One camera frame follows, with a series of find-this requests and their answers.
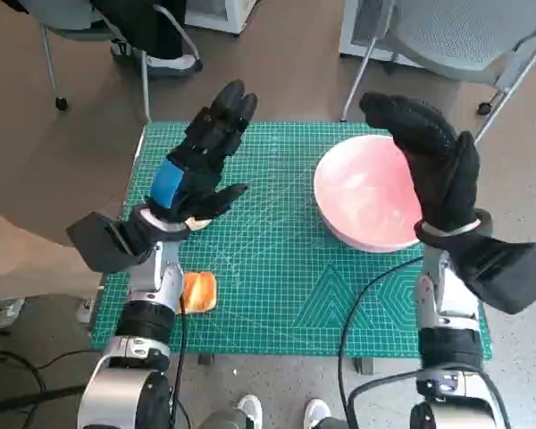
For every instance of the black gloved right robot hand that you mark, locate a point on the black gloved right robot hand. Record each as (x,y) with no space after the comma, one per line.
(442,179)

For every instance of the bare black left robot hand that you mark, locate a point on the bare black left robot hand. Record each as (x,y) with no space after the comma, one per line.
(196,179)

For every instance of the round toy bread bun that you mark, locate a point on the round toy bread bun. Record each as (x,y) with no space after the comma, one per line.
(197,224)

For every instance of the pink bowl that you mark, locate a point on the pink bowl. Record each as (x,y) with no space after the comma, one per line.
(362,196)

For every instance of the rectangular toy bread loaf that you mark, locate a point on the rectangular toy bread loaf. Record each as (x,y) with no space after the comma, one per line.
(201,290)

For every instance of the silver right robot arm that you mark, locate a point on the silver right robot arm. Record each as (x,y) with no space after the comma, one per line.
(446,295)

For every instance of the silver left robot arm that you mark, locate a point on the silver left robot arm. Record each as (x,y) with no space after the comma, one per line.
(147,277)

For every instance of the green cutting mat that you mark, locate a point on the green cutting mat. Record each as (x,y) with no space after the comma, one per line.
(272,201)

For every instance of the grey mesh-back chair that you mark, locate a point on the grey mesh-back chair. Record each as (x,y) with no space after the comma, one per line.
(464,31)

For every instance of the white appliance with grille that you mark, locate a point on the white appliance with grille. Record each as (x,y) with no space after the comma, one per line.
(362,27)

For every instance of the white shoe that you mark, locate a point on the white shoe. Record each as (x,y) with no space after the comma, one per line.
(250,411)
(317,413)

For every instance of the black floor bar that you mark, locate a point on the black floor bar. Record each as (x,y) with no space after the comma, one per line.
(36,400)

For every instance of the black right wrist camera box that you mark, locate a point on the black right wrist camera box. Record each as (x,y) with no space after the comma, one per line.
(505,272)

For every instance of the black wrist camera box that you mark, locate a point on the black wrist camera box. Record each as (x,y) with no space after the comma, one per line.
(98,241)
(505,272)

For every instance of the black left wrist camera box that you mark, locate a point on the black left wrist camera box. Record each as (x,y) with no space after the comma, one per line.
(98,241)

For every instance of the black table bracket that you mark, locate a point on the black table bracket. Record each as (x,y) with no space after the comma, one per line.
(365,366)
(205,359)

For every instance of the grey chair with metal frame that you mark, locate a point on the grey chair with metal frame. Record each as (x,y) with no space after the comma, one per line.
(71,27)

